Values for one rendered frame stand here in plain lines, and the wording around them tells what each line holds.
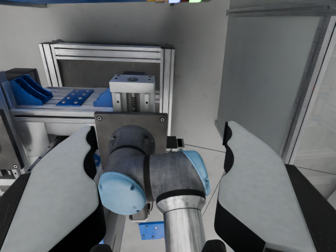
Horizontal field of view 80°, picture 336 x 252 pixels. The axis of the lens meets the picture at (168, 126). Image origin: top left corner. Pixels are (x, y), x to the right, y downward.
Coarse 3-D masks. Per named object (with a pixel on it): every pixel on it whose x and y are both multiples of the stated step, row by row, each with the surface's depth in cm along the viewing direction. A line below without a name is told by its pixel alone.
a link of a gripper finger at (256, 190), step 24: (240, 144) 10; (264, 144) 10; (240, 168) 8; (264, 168) 8; (240, 192) 7; (264, 192) 7; (288, 192) 7; (216, 216) 7; (240, 216) 6; (264, 216) 6; (288, 216) 6; (240, 240) 6; (264, 240) 6; (288, 240) 6; (312, 240) 6
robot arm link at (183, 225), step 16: (160, 160) 48; (176, 160) 47; (192, 160) 47; (160, 176) 46; (176, 176) 45; (192, 176) 45; (160, 192) 45; (176, 192) 43; (192, 192) 43; (208, 192) 47; (160, 208) 45; (176, 208) 42; (192, 208) 43; (176, 224) 41; (192, 224) 41; (176, 240) 39; (192, 240) 39
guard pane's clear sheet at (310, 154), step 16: (320, 80) 60; (320, 96) 60; (320, 112) 60; (304, 128) 67; (320, 128) 60; (304, 144) 67; (320, 144) 60; (304, 160) 68; (320, 160) 61; (320, 176) 61; (320, 192) 61
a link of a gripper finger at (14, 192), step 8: (24, 176) 8; (16, 184) 8; (24, 184) 8; (8, 192) 7; (16, 192) 7; (0, 200) 7; (8, 200) 7; (16, 200) 7; (0, 208) 7; (8, 208) 7; (16, 208) 7; (0, 216) 6; (8, 216) 6; (0, 224) 6; (8, 224) 6; (0, 232) 6; (0, 240) 6; (0, 248) 6
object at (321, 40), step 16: (320, 0) 57; (320, 16) 57; (320, 32) 57; (320, 48) 57; (320, 64) 59; (304, 80) 64; (304, 96) 64; (304, 112) 67; (288, 128) 73; (288, 144) 73; (288, 160) 76
